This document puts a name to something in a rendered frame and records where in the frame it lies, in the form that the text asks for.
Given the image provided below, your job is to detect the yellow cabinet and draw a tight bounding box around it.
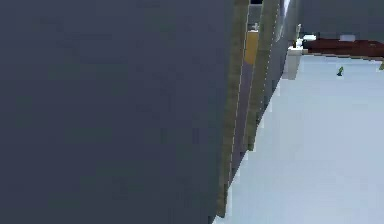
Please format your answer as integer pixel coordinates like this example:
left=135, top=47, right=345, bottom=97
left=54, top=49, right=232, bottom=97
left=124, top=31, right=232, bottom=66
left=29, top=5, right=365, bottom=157
left=244, top=30, right=260, bottom=65

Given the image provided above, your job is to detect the white bedside table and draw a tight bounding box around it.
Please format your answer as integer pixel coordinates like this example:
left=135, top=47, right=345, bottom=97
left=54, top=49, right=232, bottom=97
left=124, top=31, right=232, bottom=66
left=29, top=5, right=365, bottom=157
left=281, top=46, right=305, bottom=81

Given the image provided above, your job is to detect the white table lamp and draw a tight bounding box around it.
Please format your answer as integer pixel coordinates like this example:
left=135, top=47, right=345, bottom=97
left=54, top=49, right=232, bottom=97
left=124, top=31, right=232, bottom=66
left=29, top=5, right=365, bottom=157
left=292, top=23, right=303, bottom=49

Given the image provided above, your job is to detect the white framed window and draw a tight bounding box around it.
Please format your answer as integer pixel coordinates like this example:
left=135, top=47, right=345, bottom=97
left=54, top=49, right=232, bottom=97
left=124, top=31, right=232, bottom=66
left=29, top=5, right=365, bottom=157
left=275, top=0, right=292, bottom=43

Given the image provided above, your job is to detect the dark red bed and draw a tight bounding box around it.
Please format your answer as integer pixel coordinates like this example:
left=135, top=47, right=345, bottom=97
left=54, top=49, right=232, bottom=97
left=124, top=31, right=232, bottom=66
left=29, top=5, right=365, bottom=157
left=302, top=37, right=384, bottom=62

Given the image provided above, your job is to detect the grey pillow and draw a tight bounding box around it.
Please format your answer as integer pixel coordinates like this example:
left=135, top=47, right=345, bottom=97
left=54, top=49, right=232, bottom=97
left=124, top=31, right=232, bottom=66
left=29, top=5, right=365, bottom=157
left=339, top=33, right=357, bottom=43

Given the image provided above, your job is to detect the olive door frame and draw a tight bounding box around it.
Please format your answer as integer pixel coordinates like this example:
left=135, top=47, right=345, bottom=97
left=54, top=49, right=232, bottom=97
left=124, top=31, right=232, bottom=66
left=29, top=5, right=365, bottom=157
left=215, top=0, right=282, bottom=219

